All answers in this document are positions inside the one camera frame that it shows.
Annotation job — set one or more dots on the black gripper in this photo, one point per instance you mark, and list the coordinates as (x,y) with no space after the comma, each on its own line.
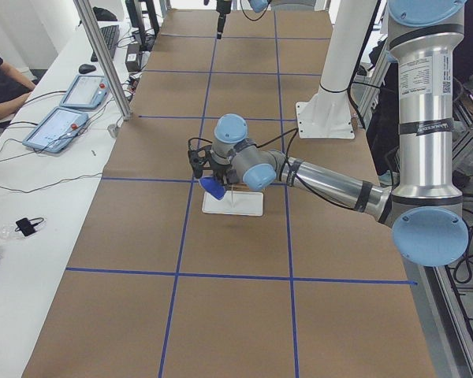
(221,20)
(221,170)

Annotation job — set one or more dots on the grey blue towel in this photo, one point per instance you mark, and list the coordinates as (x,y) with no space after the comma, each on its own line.
(213,187)

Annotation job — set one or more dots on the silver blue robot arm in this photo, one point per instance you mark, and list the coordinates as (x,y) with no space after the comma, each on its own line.
(259,7)
(424,211)

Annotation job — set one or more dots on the white wooden towel rack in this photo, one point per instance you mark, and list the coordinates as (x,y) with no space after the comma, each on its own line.
(240,203)

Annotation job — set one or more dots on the black monitor on stand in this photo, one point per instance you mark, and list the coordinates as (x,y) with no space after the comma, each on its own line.
(136,16)

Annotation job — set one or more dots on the black keyboard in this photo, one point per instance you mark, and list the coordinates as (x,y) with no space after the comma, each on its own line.
(110,36)

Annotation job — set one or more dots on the small silver cylinder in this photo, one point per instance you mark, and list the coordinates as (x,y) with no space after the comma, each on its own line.
(113,129)

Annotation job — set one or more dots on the black computer mouse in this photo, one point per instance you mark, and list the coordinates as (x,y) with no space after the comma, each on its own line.
(86,68)

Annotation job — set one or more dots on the upper blue teach pendant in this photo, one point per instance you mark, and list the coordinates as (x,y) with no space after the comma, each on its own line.
(86,92)

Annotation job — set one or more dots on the blue teach pendant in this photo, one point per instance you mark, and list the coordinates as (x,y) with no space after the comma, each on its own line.
(56,131)
(86,92)

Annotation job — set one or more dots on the lower blue teach pendant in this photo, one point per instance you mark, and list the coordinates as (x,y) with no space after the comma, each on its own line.
(56,131)

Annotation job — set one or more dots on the person in black shirt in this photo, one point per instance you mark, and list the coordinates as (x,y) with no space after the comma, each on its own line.
(15,89)

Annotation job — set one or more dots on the person in black clothes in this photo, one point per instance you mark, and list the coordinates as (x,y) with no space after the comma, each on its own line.
(382,133)

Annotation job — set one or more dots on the white camera pillar with base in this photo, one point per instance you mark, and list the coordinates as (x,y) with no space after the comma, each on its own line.
(327,114)

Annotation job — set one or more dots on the aluminium frame post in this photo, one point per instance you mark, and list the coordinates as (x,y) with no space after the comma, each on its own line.
(98,45)

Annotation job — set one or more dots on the small black device with cable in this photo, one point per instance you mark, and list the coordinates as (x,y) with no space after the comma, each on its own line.
(29,226)

